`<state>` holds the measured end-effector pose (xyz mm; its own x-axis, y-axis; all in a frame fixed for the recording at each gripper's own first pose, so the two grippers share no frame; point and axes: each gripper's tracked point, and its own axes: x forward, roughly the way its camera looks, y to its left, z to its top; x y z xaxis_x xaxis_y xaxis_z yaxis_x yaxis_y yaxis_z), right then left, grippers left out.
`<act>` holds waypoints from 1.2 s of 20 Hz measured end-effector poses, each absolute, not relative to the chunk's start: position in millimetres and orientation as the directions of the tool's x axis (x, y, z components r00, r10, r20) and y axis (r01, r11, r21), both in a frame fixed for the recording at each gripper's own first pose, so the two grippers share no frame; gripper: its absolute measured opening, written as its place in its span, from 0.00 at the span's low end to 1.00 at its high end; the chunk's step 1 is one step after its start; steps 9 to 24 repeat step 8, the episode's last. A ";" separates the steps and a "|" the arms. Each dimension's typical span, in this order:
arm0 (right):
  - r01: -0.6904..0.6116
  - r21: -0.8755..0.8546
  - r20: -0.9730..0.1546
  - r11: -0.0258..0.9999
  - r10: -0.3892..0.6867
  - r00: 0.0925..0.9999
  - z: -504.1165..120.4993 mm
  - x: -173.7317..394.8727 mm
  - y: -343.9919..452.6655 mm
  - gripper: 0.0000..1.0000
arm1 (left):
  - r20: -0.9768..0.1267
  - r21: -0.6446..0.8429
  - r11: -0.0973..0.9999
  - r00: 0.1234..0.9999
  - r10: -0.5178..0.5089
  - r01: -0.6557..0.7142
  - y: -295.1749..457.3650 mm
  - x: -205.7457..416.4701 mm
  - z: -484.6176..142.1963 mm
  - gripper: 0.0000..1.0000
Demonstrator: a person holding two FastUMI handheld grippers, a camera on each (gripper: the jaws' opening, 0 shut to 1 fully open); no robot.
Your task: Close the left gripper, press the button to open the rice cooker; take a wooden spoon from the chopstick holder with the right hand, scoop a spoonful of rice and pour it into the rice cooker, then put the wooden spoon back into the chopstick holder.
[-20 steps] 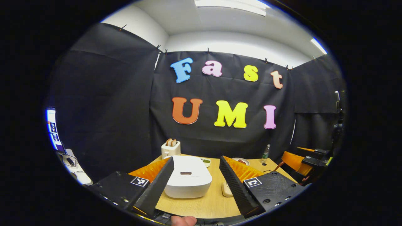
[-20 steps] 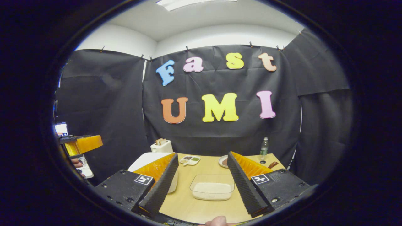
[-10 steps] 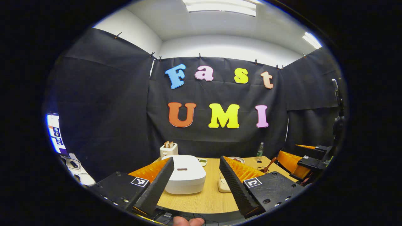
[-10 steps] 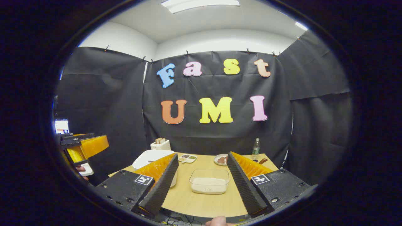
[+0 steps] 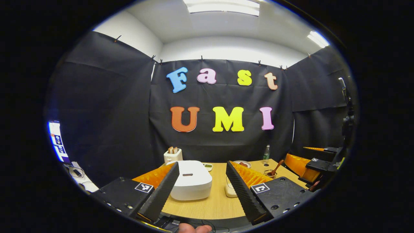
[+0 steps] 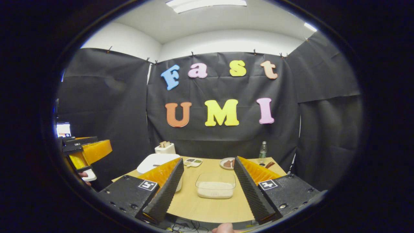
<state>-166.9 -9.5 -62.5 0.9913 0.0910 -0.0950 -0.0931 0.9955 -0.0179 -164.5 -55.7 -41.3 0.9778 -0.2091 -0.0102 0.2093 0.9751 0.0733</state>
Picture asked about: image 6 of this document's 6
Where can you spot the brown wooden spoon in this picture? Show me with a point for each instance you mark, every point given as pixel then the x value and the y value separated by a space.
pixel 270 165

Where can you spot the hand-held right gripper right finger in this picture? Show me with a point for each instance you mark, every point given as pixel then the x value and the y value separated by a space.
pixel 250 191

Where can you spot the white toaster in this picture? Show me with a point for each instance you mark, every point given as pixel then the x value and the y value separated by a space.
pixel 165 149

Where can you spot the ceiling light panel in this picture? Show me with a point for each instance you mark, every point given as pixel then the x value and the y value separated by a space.
pixel 207 5

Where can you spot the computer monitor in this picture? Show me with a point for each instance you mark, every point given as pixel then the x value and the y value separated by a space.
pixel 63 129

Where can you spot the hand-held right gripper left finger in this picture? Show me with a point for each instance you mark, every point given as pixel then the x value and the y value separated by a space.
pixel 166 191

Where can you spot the white rice cooker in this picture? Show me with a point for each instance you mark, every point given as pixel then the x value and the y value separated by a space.
pixel 155 161

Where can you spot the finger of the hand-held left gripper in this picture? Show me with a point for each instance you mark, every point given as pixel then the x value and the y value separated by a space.
pixel 77 160
pixel 97 150

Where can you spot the white divided condiment dish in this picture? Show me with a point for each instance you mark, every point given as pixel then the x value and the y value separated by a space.
pixel 193 161

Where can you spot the clear plastic water bottle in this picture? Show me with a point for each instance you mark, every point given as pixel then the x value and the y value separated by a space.
pixel 262 150

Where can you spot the clear container of rice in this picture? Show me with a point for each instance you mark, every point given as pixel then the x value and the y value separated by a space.
pixel 215 189

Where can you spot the white round plate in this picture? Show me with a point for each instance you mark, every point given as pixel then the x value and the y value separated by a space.
pixel 222 164

